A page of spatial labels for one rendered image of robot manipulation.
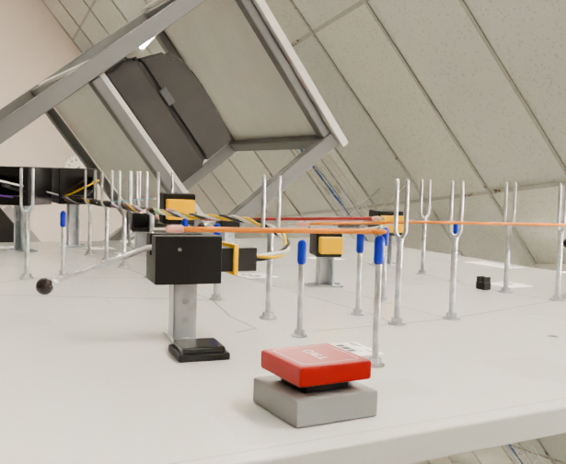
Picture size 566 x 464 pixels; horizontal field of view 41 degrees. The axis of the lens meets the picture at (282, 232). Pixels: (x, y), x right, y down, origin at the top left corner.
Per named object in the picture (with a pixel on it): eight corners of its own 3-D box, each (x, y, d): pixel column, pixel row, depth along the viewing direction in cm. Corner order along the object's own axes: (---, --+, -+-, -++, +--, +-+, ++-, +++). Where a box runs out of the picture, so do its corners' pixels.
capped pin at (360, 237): (365, 316, 78) (368, 232, 77) (351, 315, 78) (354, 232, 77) (363, 313, 79) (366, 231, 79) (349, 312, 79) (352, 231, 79)
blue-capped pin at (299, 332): (288, 334, 68) (291, 238, 67) (304, 334, 68) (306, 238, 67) (294, 338, 66) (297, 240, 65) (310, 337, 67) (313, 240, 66)
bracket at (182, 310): (163, 333, 66) (164, 277, 66) (190, 332, 67) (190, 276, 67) (173, 345, 62) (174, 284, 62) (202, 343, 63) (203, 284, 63)
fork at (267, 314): (261, 319, 74) (265, 175, 73) (255, 317, 76) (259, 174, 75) (280, 319, 75) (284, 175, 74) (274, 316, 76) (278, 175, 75)
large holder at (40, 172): (71, 245, 141) (72, 168, 140) (28, 254, 124) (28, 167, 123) (37, 243, 142) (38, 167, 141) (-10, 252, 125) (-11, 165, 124)
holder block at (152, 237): (145, 278, 65) (146, 232, 65) (209, 276, 67) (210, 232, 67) (155, 284, 61) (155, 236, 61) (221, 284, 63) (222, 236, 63)
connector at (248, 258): (194, 267, 66) (194, 245, 66) (245, 266, 68) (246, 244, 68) (205, 272, 63) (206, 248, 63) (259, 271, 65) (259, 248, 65)
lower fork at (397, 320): (410, 325, 74) (416, 179, 73) (395, 326, 73) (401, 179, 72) (398, 321, 75) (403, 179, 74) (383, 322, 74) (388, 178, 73)
